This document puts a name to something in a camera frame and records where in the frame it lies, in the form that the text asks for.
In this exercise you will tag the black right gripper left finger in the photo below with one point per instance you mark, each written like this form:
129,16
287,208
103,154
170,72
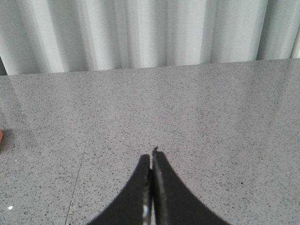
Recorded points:
132,204

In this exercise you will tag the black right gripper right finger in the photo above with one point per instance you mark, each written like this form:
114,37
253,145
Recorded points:
174,203

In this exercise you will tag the orange foam cube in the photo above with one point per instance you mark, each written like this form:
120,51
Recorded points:
1,135

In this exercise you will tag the pale green curtain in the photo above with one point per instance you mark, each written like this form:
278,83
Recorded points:
50,36

